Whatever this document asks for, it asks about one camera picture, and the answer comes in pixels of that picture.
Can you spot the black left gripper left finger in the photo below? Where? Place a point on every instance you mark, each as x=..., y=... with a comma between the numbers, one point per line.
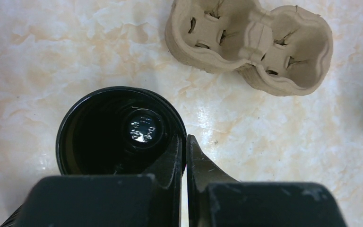
x=149, y=199

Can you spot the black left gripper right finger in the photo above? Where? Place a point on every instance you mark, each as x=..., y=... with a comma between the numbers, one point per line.
x=215, y=199

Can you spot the cardboard cup carrier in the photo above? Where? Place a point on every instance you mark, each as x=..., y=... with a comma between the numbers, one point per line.
x=285, y=52

